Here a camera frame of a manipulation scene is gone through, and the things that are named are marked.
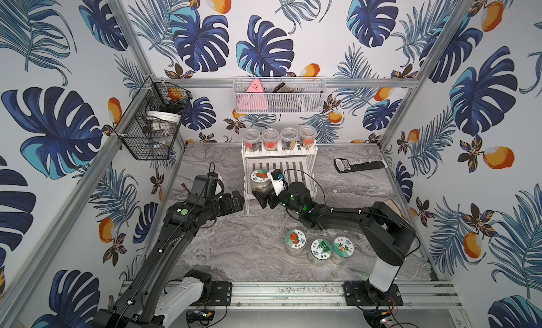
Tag jar with tomato lid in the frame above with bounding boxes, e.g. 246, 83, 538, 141
250, 168, 273, 193

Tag white slatted wooden shelf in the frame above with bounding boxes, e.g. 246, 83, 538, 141
241, 138, 318, 212

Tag clear seed container dark seeds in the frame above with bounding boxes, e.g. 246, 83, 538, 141
280, 127, 299, 151

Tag clear seed container front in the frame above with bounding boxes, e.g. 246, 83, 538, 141
261, 128, 280, 151

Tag clear seed container red label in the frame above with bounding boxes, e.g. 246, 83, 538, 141
299, 125, 318, 149

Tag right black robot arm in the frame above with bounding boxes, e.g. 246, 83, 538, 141
253, 182, 416, 293

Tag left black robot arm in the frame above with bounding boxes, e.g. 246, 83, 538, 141
92, 173, 245, 327

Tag jar with strawberry lid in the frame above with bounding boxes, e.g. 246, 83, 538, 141
285, 229, 306, 257

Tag jar with green tree lid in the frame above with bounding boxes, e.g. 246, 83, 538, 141
308, 238, 333, 267

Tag jar with pineapple lid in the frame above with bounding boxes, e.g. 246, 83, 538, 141
331, 236, 355, 265

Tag pink triangular packet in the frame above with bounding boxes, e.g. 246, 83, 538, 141
236, 79, 269, 113

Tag white bowl in basket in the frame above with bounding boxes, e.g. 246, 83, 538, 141
147, 111, 181, 124

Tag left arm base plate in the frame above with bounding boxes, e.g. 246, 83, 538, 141
185, 270, 233, 306

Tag aluminium mounting rail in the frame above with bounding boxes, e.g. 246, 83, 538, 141
209, 281, 462, 310

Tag white mesh wall basket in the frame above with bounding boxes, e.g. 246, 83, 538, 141
232, 77, 327, 113

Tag black wire basket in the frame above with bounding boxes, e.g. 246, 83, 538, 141
114, 77, 193, 161

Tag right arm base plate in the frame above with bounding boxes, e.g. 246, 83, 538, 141
343, 281, 404, 308

